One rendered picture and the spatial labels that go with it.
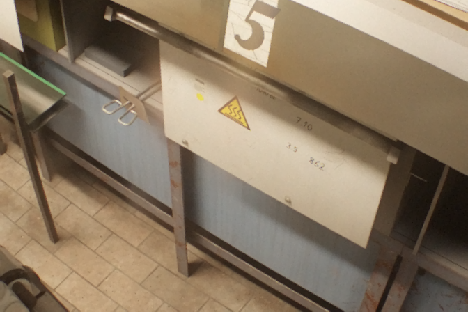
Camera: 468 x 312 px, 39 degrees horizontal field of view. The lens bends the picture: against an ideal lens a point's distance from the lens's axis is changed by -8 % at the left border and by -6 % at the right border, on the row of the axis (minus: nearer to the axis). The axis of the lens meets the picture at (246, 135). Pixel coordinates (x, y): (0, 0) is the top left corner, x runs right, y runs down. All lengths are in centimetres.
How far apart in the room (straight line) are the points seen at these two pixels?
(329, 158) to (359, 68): 47
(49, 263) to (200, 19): 174
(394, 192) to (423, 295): 45
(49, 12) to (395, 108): 139
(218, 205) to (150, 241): 58
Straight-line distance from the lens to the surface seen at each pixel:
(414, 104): 105
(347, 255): 204
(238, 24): 116
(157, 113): 205
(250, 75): 132
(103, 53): 221
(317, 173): 156
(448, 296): 196
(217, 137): 170
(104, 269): 272
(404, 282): 190
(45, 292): 248
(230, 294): 263
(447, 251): 179
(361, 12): 104
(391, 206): 169
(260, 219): 217
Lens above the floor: 226
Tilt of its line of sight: 46 degrees down
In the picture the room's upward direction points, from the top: 3 degrees clockwise
